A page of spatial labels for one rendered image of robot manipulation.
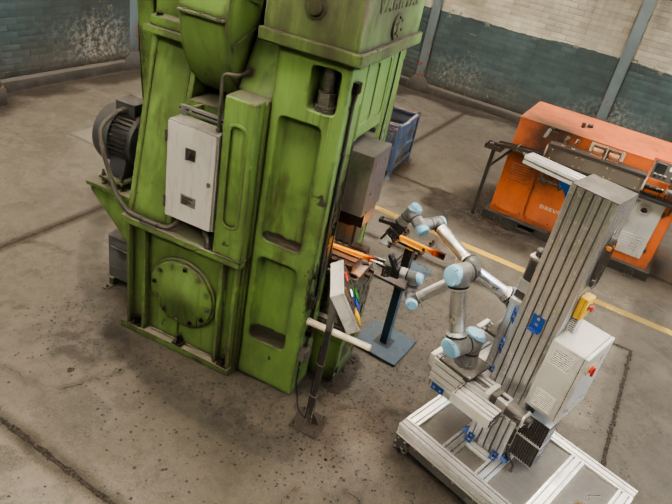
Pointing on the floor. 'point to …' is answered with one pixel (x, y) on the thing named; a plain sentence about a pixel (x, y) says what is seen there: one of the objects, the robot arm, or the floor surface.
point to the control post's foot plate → (308, 423)
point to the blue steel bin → (401, 137)
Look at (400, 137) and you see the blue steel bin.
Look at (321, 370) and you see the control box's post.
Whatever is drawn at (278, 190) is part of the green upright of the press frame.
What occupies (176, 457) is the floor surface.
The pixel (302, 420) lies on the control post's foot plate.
